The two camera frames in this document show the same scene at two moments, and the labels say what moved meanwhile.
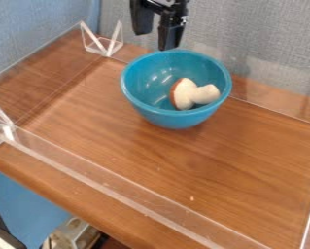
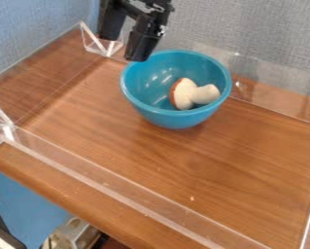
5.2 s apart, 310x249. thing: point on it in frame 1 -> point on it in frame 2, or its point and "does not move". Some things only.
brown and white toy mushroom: x=186 y=93 does not move
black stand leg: x=2 y=230 does not move
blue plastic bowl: x=147 y=77 does not move
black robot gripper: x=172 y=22 -> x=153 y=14
